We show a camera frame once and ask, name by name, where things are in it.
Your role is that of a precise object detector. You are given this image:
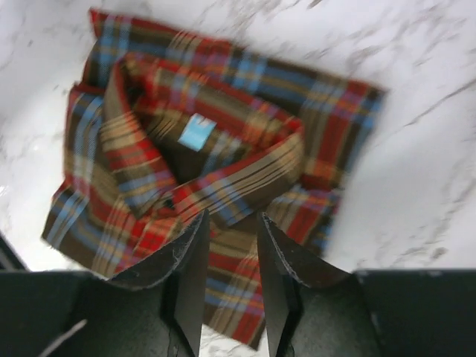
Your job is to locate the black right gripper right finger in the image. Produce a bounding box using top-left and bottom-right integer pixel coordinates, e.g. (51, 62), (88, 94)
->
(257, 213), (372, 356)

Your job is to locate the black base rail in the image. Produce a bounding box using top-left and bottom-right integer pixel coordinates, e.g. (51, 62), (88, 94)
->
(0, 234), (27, 271)

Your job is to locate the red brown plaid shirt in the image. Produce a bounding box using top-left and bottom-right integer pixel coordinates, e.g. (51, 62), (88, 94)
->
(42, 8), (385, 348)

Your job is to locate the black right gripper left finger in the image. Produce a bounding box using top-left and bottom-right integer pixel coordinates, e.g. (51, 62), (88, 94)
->
(109, 210), (210, 356)

